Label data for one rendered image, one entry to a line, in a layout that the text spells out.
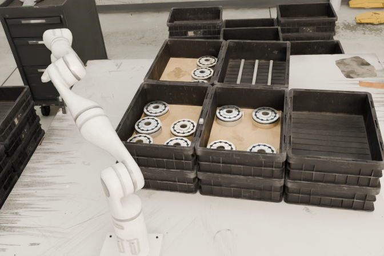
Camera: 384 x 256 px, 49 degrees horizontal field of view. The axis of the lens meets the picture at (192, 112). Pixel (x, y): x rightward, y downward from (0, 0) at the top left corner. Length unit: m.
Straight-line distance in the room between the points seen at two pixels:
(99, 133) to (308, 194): 0.72
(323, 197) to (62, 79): 0.93
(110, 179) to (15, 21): 2.02
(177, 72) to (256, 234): 0.90
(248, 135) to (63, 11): 1.66
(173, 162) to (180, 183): 0.10
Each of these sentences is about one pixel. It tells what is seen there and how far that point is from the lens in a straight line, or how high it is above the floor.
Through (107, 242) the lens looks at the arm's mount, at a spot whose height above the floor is 0.74.
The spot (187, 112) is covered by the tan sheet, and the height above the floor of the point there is 0.83.
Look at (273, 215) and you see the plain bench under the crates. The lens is 1.49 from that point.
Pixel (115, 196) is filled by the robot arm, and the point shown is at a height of 1.02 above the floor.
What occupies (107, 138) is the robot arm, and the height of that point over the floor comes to 1.10.
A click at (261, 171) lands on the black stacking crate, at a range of 1.42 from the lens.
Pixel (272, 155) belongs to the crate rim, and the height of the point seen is 0.93.
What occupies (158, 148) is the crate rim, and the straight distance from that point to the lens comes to 1.42.
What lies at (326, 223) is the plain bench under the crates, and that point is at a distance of 1.49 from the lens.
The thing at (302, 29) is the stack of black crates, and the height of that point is 0.52.
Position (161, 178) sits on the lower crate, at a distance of 1.53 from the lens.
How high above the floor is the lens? 1.84
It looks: 36 degrees down
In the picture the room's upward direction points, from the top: 5 degrees counter-clockwise
